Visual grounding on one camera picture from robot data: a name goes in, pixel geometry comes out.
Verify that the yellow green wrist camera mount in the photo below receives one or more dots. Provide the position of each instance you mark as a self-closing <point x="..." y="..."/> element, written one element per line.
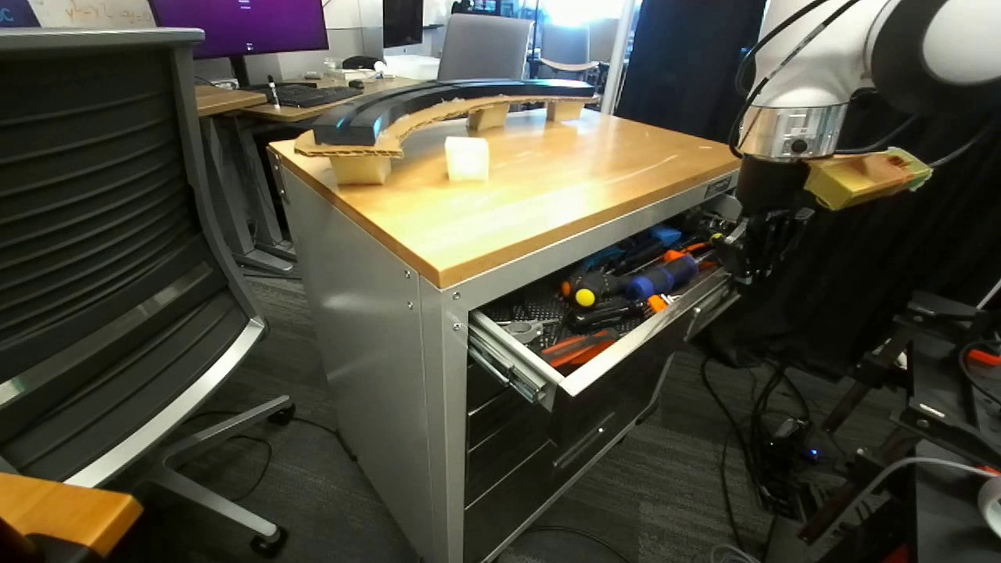
<point x="864" y="175"/>

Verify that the grey background chair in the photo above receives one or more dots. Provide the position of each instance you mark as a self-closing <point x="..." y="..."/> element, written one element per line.
<point x="483" y="48"/>

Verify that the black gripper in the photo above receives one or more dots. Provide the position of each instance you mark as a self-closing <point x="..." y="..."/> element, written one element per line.
<point x="775" y="184"/>

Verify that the curved wooden stand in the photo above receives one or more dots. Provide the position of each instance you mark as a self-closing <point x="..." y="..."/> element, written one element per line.
<point x="361" y="165"/>

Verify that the steel tool drawer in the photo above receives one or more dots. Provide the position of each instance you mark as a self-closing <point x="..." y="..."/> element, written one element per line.
<point x="628" y="350"/>

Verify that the steel workbench with wooden top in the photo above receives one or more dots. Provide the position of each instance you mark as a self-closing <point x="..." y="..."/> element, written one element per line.
<point x="377" y="345"/>

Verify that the orange wooden armrest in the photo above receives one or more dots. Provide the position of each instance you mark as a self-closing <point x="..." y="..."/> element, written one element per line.
<point x="56" y="512"/>

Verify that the dark mesh office chair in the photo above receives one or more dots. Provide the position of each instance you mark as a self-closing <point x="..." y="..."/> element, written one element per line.
<point x="96" y="228"/>

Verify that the black equipment stand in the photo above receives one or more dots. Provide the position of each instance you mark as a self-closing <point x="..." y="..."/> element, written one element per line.
<point x="940" y="417"/>

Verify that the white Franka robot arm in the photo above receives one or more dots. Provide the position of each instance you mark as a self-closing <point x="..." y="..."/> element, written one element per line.
<point x="814" y="64"/>

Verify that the dark computer monitor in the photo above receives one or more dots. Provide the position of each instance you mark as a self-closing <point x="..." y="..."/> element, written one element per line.
<point x="400" y="19"/>

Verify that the black curtain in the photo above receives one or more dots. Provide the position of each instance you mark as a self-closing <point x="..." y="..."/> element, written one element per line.
<point x="676" y="64"/>

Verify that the white translucent plastic cup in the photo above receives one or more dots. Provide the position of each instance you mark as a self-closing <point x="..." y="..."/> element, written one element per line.
<point x="468" y="158"/>

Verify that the black keyboard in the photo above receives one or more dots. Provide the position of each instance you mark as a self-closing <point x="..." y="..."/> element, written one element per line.
<point x="314" y="96"/>

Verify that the monitor with purple screen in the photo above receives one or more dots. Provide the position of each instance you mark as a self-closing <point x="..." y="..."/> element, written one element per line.
<point x="240" y="23"/>

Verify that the curved black padded bar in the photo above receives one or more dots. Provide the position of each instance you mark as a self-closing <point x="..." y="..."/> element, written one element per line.
<point x="417" y="103"/>

